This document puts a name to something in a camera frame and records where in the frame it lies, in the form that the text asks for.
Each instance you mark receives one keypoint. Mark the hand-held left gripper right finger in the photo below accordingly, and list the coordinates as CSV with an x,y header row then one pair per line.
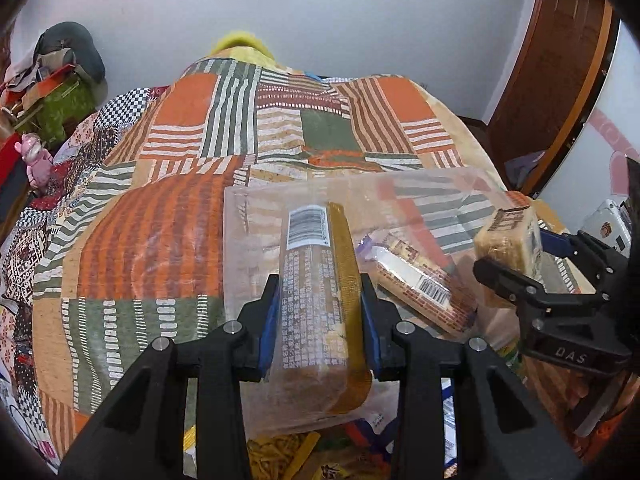
x,y
371,325

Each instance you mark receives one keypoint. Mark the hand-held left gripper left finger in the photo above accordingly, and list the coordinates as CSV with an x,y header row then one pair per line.
x,y
267,320

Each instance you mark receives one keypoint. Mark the brown wooden door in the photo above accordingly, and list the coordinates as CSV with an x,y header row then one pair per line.
x,y
545,75

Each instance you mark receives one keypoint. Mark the white blue snack packet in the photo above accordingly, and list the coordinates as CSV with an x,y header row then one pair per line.
x,y
448,425

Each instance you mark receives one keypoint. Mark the cream biscuit packet brick print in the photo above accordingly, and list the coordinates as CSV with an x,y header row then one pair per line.
x,y
420,285

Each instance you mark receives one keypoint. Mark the white device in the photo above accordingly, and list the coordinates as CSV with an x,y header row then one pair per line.
x,y
607,222

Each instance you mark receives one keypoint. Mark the golden biscuit packet brown label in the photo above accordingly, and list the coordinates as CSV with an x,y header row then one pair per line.
x,y
510,237

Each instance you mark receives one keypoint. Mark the golden biscuit packet white label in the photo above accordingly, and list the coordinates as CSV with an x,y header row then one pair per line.
x,y
315,300

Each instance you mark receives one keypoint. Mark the yellow pillow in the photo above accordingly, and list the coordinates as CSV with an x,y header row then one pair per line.
x,y
242,45

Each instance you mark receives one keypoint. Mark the patchwork striped quilt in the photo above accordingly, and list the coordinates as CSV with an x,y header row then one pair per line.
x,y
150,240

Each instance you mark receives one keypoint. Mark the grey bag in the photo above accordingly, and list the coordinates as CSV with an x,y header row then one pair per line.
x,y
70,45

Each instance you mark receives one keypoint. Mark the pile of clothes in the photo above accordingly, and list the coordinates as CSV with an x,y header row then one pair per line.
x,y
22,72

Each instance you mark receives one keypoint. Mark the white pink printed panel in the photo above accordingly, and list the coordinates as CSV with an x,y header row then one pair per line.
x,y
605,125

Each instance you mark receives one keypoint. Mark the green yellow snack packet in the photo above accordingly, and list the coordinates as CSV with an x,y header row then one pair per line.
x,y
510,355

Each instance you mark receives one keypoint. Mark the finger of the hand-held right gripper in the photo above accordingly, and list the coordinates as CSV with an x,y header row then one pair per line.
x,y
552,242
510,280

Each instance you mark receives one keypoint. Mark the pink plush toy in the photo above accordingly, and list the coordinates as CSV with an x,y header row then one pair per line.
x,y
36,160

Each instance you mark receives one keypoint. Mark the clear plastic bag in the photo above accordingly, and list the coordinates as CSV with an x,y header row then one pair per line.
x,y
260,240

